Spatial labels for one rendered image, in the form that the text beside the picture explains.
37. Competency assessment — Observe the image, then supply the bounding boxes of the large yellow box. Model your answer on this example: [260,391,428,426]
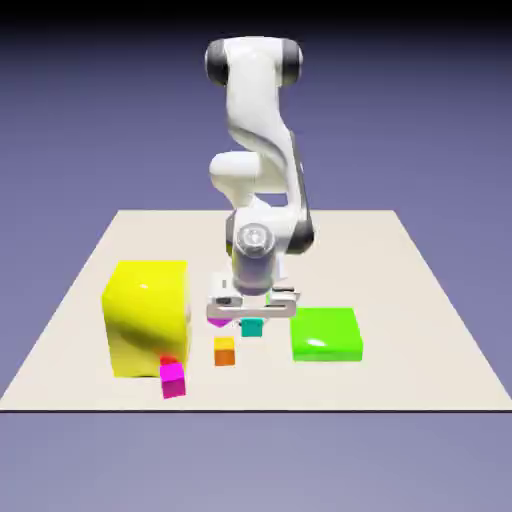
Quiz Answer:
[101,260,192,379]

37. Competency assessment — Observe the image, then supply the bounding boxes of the small magenta cube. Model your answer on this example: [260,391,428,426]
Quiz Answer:
[159,362,188,400]

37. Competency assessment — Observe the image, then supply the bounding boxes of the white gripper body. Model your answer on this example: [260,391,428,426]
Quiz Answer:
[205,285,301,321]

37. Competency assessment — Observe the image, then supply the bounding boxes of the small orange cube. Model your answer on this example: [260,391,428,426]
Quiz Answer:
[213,336,236,368]

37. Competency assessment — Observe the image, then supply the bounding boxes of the large green box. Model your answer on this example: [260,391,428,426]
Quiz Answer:
[289,306,364,363]

